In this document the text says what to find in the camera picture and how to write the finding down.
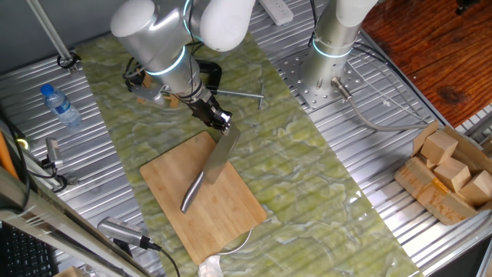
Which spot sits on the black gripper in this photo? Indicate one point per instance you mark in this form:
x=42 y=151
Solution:
x=207 y=111

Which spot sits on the stainless steel cleaver knife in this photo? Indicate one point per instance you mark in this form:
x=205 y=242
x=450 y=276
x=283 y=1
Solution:
x=221 y=154

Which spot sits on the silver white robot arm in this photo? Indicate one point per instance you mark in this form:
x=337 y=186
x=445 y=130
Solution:
x=153 y=34

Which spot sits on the wooden knife rack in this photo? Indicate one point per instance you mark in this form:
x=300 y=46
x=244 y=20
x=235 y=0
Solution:
x=147 y=81

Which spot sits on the black C-clamp with steel screw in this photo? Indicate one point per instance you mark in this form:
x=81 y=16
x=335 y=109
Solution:
x=215 y=73

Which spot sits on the bamboo cutting board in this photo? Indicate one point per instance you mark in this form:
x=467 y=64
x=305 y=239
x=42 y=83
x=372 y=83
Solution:
x=230 y=215

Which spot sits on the green marble pattern mat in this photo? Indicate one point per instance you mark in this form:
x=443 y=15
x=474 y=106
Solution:
x=307 y=173

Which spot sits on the white power strip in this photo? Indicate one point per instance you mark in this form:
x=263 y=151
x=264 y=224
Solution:
x=276 y=11

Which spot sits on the crumpled white tissue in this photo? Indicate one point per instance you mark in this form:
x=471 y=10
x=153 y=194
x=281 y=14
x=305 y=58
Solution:
x=210 y=267

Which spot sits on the silver ribbed handheld device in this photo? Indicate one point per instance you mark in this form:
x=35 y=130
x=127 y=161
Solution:
x=121 y=231

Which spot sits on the clear water bottle blue label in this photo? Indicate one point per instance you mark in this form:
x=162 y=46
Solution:
x=61 y=105

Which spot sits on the slanted aluminium pole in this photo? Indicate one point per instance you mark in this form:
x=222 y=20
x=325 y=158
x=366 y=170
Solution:
x=50 y=32

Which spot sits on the light wooden cube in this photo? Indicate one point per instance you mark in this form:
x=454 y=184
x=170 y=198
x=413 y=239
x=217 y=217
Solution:
x=440 y=148
x=476 y=188
x=453 y=175

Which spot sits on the brown cardboard box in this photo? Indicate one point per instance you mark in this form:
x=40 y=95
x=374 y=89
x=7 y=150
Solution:
x=430 y=192

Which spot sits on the large light wooden block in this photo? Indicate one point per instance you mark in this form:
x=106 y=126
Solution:
x=69 y=272

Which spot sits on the black keyboard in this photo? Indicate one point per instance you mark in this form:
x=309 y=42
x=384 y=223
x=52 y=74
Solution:
x=23 y=254

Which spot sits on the small black object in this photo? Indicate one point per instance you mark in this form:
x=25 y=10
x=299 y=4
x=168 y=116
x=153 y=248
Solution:
x=465 y=5

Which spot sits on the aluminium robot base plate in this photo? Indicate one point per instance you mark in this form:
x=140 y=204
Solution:
x=296 y=77

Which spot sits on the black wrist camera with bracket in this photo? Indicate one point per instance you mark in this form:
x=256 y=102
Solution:
x=148 y=92

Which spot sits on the small camera on metal mount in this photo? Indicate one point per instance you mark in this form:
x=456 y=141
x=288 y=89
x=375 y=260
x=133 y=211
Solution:
x=53 y=150

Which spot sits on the aluminium frame bar with bracket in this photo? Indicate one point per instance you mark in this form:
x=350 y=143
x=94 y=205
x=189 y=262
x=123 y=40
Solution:
x=77 y=238

